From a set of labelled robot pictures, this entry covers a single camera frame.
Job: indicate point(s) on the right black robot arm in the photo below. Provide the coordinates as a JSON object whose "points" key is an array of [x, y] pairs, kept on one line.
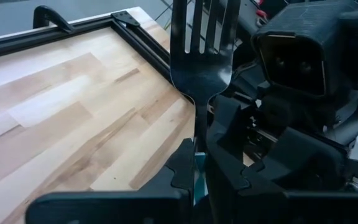
{"points": [[244, 31]]}

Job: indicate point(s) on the black aluminium rig frame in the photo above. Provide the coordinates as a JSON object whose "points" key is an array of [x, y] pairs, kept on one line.
{"points": [[26, 43]]}

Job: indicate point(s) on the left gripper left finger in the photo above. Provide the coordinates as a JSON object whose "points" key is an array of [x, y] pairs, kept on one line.
{"points": [[154, 208]]}

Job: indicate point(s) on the black frame hook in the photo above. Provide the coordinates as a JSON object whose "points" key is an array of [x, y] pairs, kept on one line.
{"points": [[50, 17]]}

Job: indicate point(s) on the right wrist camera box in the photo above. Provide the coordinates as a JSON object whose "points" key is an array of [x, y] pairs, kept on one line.
{"points": [[294, 31]]}

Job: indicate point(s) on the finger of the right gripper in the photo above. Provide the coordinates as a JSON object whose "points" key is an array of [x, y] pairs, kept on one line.
{"points": [[228, 118], [306, 161]]}

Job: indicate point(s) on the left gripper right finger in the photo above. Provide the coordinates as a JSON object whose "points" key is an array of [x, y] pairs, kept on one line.
{"points": [[259, 208]]}

